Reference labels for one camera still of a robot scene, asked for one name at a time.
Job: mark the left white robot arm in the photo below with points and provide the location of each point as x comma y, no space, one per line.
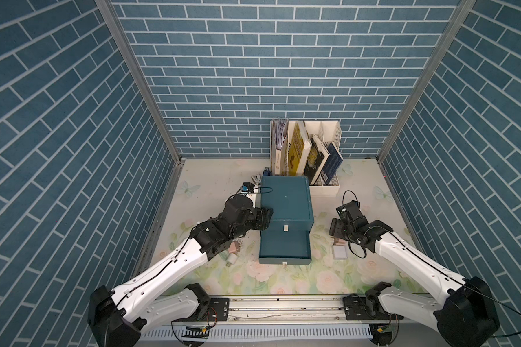
119,316

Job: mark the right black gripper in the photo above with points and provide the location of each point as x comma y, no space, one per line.
333,228

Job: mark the pink plug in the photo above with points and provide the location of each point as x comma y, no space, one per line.
235,247

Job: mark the dark blue book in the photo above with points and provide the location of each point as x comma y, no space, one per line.
332,164

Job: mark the yellow book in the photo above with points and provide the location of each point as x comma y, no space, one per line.
299,146

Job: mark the metal base rail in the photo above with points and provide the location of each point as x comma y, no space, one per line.
339,308

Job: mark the magazines in left slot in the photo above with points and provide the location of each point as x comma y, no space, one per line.
279,132

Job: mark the teal drawer cabinet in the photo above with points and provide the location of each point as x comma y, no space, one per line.
287,239

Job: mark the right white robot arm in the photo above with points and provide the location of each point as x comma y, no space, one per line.
460,309

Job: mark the black and gold book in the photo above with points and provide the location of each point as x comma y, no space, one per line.
316,159

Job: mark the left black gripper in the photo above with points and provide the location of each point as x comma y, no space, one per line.
263,221

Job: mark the white file organizer rack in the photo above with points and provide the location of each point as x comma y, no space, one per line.
328,131

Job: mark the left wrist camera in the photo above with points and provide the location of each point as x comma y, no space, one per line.
247,188

